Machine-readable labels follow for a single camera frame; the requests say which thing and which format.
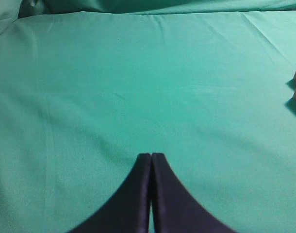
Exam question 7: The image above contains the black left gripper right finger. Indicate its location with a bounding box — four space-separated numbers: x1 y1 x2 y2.
150 153 235 233

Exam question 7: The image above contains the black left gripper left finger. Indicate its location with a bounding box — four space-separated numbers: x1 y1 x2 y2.
70 153 151 233

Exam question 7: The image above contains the green cloth backdrop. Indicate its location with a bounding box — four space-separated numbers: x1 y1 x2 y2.
0 0 296 233

